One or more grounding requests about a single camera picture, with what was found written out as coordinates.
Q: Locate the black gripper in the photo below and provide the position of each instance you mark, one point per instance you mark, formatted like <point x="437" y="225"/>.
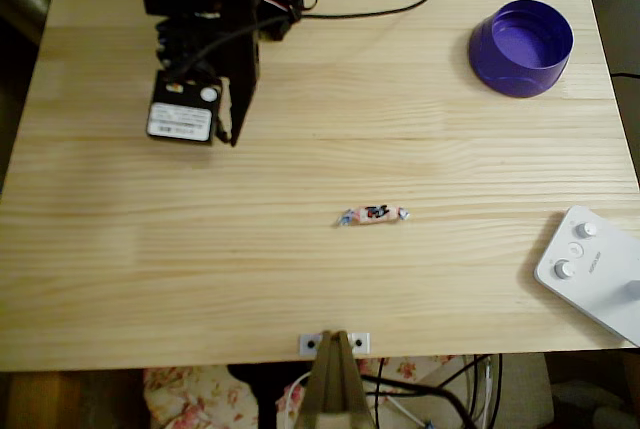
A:
<point x="245" y="86"/>

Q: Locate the pink candy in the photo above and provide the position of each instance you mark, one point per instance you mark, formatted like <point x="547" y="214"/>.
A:
<point x="375" y="213"/>

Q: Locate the purple plastic bowl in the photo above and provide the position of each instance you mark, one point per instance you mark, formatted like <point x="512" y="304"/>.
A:
<point x="500" y="74"/>

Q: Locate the floral patterned cloth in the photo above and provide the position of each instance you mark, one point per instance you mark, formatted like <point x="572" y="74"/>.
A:
<point x="190" y="399"/>

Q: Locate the brown wooden board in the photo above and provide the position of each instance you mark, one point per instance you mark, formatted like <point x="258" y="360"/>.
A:
<point x="45" y="399"/>

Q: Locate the grey fabric cushion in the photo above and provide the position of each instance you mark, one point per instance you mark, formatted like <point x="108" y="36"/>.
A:
<point x="525" y="389"/>

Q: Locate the white device with knobs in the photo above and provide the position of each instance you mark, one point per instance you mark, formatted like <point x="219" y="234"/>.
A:
<point x="595" y="289"/>

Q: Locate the black camera box white label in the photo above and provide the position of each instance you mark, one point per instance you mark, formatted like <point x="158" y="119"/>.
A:
<point x="180" y="99"/>

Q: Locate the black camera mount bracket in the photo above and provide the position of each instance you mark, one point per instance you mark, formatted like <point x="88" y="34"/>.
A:
<point x="175" y="44"/>

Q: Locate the silver metal corner bracket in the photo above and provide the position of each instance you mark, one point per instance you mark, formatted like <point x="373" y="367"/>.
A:
<point x="305" y="339"/>

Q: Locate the aluminium extrusion post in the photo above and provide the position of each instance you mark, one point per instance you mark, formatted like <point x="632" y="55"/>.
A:
<point x="332" y="389"/>

